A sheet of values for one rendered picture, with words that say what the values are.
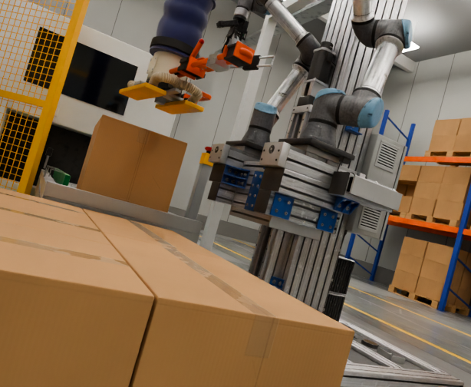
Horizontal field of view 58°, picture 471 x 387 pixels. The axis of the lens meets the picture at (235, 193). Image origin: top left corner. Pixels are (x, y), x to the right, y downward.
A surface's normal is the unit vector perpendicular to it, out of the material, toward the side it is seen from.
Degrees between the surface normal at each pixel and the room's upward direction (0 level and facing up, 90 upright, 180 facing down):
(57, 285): 90
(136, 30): 90
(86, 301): 90
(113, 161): 90
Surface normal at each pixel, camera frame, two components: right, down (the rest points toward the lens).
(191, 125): 0.46, 0.09
